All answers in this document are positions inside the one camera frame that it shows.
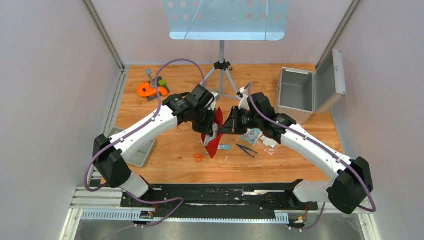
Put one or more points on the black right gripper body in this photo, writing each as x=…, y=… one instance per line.
x=241, y=120

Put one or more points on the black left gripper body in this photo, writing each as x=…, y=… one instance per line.
x=202, y=121

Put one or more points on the red first aid pouch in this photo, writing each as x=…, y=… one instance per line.
x=212, y=148

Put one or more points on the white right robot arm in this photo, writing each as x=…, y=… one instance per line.
x=349, y=183

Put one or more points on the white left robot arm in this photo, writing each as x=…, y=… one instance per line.
x=110, y=154

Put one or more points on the adhesive tape pack blue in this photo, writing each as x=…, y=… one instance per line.
x=252, y=136

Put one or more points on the blue plastic tweezers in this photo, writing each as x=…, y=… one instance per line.
x=247, y=150

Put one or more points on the blue white sachet lower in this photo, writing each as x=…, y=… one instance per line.
x=226, y=147

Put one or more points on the white pads zip bag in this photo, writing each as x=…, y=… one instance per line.
x=268, y=142

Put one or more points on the orange grey toy fixture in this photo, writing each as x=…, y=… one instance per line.
x=147, y=89

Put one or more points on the grey metal case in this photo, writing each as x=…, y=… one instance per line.
x=301, y=93

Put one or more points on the grey plastic tray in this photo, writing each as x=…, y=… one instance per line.
x=139, y=154

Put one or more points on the blue music stand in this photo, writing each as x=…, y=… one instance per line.
x=226, y=20

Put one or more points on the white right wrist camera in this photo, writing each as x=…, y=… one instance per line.
x=243, y=98

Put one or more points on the orange handled scissors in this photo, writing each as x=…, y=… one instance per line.
x=200, y=156

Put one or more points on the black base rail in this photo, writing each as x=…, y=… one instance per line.
x=230, y=201

